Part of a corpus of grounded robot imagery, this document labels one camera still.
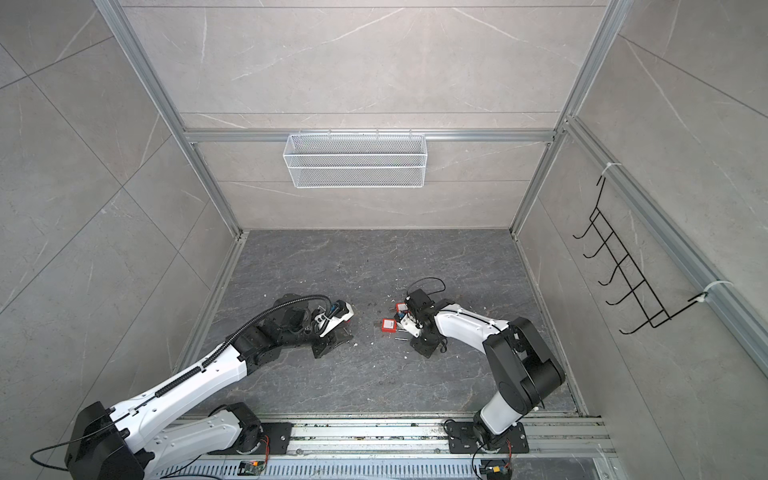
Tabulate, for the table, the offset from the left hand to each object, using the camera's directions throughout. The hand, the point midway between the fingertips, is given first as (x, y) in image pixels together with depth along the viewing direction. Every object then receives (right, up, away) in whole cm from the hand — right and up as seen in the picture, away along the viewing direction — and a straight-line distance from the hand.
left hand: (347, 322), depth 76 cm
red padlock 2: (+11, -4, +15) cm, 19 cm away
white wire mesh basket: (-1, +50, +24) cm, 55 cm away
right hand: (+23, -9, +15) cm, 29 cm away
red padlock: (+15, +1, +19) cm, 24 cm away
